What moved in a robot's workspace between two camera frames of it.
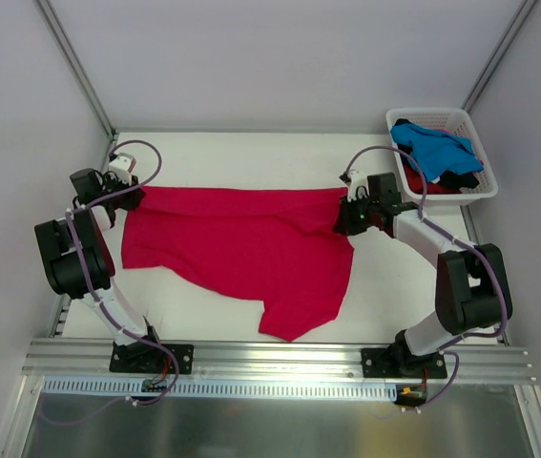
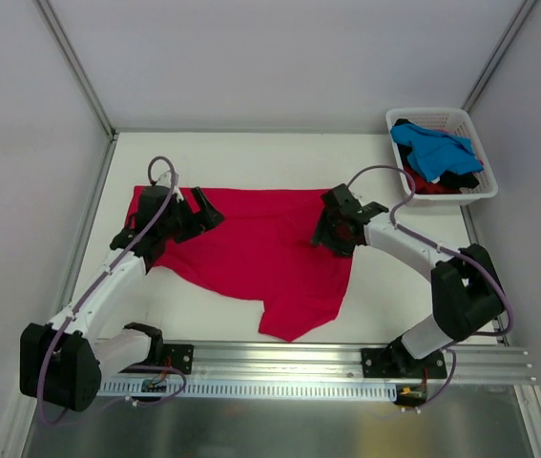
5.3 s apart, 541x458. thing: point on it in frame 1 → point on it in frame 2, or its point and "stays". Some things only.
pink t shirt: (280, 248) stays
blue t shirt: (437, 152) stays
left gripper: (130, 197) → (196, 219)
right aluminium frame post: (507, 42) stays
